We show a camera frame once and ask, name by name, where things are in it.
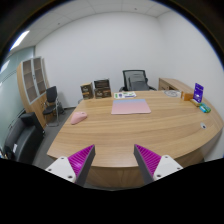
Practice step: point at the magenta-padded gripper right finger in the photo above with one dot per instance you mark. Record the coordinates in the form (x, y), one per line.
(154, 164)

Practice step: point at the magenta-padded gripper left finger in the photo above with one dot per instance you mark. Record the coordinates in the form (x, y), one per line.
(74, 165)

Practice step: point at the pink computer mouse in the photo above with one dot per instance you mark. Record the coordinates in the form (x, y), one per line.
(78, 117)

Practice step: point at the pink and blue mouse pad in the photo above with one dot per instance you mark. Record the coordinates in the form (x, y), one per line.
(130, 106)

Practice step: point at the black leather armchair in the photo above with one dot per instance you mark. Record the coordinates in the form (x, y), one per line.
(23, 136)

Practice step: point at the small white tag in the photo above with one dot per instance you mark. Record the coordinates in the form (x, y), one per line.
(203, 125)

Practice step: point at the round clear disc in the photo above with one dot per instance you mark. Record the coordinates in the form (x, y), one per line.
(172, 93)

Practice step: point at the black visitor chair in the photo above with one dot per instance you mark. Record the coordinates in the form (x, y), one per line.
(51, 95)

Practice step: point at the yellow-green small pack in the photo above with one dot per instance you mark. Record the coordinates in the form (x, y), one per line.
(194, 102)

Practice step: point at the tall brown cardboard box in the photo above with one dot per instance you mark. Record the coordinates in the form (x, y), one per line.
(87, 91)

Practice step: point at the white sticker sheet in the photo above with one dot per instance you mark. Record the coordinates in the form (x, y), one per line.
(124, 95)

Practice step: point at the teal small pack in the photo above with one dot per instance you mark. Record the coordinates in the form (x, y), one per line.
(205, 108)

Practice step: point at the small orange box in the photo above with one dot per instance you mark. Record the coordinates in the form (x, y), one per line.
(188, 96)

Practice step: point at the wide brown cardboard box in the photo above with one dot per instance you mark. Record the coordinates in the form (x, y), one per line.
(103, 93)

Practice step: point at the wooden side cabinet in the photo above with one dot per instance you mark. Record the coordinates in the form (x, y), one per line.
(171, 84)

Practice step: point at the grey backpack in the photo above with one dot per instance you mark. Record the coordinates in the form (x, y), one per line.
(138, 82)

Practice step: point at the purple standing sign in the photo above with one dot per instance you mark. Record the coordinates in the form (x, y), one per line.
(198, 92)

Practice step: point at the wooden shelf unit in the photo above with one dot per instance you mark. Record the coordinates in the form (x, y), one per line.
(31, 90)

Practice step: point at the black mesh office chair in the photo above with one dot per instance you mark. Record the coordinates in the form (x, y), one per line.
(125, 78)

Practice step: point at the long ceiling light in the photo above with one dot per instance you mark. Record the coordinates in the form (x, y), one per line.
(19, 40)

